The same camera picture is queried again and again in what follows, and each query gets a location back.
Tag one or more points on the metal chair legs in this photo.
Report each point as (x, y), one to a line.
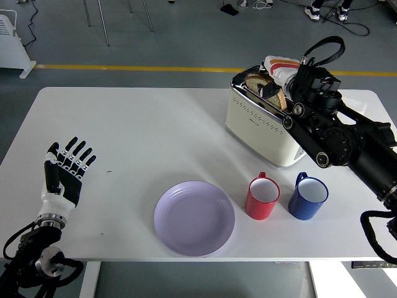
(103, 26)

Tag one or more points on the red mug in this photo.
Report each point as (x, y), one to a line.
(258, 209)

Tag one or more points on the white paper sheet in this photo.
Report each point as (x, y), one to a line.
(356, 104)

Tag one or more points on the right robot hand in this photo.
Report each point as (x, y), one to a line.
(283, 69)

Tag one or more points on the white panel heater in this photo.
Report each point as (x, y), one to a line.
(9, 46)

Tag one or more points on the bread slice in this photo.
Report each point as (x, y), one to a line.
(254, 81)

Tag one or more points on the black table control panel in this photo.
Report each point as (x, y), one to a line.
(366, 265)

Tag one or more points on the cream chrome toaster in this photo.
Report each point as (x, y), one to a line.
(260, 136)

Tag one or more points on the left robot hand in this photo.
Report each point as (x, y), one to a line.
(59, 203)

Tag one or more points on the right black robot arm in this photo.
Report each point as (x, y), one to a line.
(356, 146)

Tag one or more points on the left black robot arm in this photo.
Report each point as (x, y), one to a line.
(34, 245)

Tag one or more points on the purple plate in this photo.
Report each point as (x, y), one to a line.
(194, 220)

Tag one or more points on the blue mug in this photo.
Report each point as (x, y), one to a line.
(301, 209)

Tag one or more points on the person's white black shoe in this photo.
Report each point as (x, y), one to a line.
(342, 15)
(312, 13)

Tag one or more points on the yellow floor tape line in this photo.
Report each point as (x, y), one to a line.
(124, 67)

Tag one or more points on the black foot pedal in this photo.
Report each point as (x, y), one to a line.
(230, 10)

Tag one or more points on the white table leg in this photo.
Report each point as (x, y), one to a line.
(90, 279)
(312, 279)

